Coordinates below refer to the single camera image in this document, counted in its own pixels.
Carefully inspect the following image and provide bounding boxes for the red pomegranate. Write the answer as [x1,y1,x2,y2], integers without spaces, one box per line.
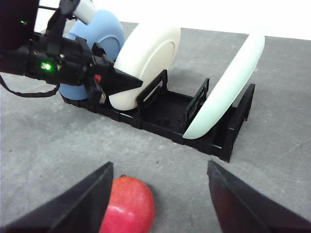
[100,175,155,233]

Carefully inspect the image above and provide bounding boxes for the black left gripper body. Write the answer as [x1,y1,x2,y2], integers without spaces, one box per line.
[0,33,107,103]

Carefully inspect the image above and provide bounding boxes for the light green plate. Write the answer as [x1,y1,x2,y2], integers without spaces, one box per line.
[183,34,265,139]

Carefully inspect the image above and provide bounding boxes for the blue plate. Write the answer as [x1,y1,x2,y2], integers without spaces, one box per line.
[59,10,125,100]

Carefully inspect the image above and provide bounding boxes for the black cable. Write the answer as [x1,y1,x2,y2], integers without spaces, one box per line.
[0,75,60,98]

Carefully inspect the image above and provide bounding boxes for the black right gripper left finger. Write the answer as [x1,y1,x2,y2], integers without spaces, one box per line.
[0,162,114,233]

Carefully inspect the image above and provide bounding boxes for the black plastic dish rack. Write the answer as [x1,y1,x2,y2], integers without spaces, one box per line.
[61,70,256,162]

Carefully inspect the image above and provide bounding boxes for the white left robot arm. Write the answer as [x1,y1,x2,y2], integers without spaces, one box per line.
[0,0,142,104]

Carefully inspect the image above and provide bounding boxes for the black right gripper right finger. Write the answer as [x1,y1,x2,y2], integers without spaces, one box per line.
[207,160,311,233]

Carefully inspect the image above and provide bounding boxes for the white plate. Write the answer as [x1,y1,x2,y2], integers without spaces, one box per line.
[109,23,181,111]

